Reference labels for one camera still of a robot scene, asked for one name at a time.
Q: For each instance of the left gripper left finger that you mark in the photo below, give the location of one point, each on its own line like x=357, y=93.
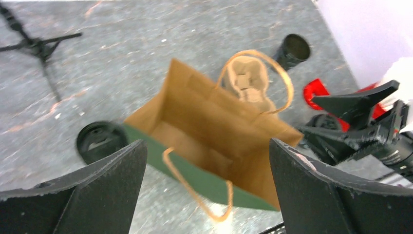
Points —
x=97, y=199

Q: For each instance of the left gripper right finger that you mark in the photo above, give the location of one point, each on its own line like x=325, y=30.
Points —
x=316, y=198

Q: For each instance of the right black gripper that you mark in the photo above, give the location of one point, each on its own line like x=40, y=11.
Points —
x=384, y=140

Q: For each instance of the green paper bag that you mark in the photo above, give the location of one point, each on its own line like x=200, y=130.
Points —
x=215, y=145

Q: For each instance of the black paper coffee cup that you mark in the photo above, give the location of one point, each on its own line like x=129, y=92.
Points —
x=324, y=121

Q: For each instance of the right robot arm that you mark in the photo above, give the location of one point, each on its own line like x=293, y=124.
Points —
x=348, y=130

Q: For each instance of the stack of black lids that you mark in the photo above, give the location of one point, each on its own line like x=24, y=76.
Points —
x=100, y=139

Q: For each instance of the cardboard cup carrier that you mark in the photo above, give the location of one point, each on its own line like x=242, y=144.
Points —
x=246, y=77

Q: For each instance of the black tripod stand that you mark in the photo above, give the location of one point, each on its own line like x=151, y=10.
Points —
x=37, y=47

